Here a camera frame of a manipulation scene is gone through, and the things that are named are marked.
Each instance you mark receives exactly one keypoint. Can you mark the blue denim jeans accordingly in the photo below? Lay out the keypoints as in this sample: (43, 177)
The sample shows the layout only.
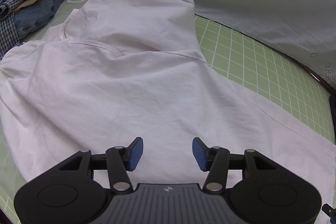
(35, 16)

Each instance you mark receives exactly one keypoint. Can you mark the white hooded garment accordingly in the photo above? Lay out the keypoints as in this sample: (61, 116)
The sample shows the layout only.
(120, 69)

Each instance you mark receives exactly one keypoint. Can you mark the green grid bed sheet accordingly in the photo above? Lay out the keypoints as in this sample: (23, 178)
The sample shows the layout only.
(236, 57)

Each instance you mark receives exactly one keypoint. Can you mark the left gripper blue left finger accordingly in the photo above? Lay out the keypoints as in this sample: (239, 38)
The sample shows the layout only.
(119, 161)

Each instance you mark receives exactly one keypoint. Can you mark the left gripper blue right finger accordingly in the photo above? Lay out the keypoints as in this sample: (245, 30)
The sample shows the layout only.
(215, 161)

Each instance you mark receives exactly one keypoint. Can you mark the white label tag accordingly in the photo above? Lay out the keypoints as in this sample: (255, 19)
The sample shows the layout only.
(76, 1)

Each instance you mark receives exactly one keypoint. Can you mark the blue plaid shirt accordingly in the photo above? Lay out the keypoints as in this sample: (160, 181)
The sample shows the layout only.
(9, 37)

